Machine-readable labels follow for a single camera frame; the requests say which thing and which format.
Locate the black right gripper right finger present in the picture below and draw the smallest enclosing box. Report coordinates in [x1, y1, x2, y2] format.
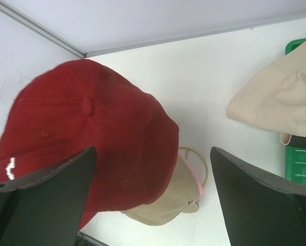
[210, 147, 306, 246]

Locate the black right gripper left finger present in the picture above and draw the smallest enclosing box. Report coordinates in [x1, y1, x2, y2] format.
[0, 147, 97, 246]

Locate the pink baseball cap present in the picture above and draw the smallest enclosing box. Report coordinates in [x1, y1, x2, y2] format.
[178, 151, 204, 196]

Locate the khaki sport baseball cap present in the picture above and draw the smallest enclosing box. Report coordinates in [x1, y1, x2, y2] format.
[121, 155, 200, 226]

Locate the red baseball cap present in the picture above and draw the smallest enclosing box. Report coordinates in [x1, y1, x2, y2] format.
[0, 59, 179, 227]

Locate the cream beige baseball cap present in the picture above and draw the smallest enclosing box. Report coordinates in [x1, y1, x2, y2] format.
[226, 41, 306, 139]

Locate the green plastic tray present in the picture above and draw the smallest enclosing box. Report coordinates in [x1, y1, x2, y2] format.
[285, 37, 306, 189]

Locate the gold wire hat stand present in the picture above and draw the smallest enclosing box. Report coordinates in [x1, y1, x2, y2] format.
[179, 146, 209, 190]

